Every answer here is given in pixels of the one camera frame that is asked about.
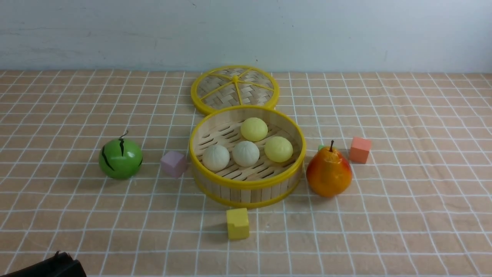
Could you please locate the yellow bun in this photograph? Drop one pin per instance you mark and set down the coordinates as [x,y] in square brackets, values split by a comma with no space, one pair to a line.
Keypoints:
[254,129]
[278,149]

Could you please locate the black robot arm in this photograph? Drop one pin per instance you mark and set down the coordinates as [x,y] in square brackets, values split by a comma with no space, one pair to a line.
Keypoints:
[59,265]

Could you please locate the bamboo steamer tray yellow rim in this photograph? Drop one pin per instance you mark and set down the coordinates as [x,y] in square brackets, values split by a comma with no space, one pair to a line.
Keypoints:
[262,184]

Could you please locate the purple cube block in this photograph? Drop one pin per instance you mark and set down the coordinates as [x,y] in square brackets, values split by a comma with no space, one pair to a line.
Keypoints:
[174,163]

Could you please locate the orange toy pear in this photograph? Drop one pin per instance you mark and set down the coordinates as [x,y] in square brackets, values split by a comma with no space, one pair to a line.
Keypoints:
[328,173]

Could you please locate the yellow cube block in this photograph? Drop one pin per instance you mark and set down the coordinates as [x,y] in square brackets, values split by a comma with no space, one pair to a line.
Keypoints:
[237,224]

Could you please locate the orange cube block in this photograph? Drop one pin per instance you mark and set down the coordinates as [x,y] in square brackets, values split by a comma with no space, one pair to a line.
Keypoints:
[359,150]

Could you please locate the white bun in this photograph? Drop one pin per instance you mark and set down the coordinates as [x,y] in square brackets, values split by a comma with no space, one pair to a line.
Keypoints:
[216,157]
[245,154]

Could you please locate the woven steamer lid yellow rim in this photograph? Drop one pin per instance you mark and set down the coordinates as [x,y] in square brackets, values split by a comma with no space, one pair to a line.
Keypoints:
[234,85]

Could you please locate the green toy watermelon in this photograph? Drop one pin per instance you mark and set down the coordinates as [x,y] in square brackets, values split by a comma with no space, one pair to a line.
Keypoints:
[120,158]

